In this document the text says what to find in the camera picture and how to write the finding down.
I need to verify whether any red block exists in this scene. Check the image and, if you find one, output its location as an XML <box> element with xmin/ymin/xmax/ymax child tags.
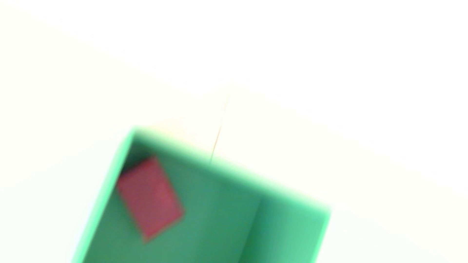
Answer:
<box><xmin>116</xmin><ymin>155</ymin><xmax>185</xmax><ymax>243</ymax></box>

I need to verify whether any green box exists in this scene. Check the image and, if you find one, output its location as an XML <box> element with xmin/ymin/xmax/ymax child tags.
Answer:
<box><xmin>71</xmin><ymin>126</ymin><xmax>331</xmax><ymax>263</ymax></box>

